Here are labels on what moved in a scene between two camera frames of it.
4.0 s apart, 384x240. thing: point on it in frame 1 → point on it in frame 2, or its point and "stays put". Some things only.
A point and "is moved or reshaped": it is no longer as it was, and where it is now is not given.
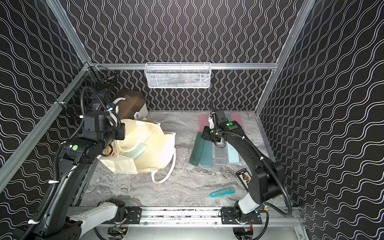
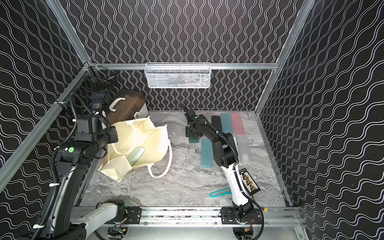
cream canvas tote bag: x=141 y=146 is moved or reshaped
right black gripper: x=205 y=133 → x=187 y=133
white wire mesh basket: x=196 y=75 stays put
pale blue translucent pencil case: x=206 y=160 stays put
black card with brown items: x=244 y=177 stays put
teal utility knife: x=224 y=192 stays put
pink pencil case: x=236 y=117 stays put
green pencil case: x=197 y=150 → x=193 y=139
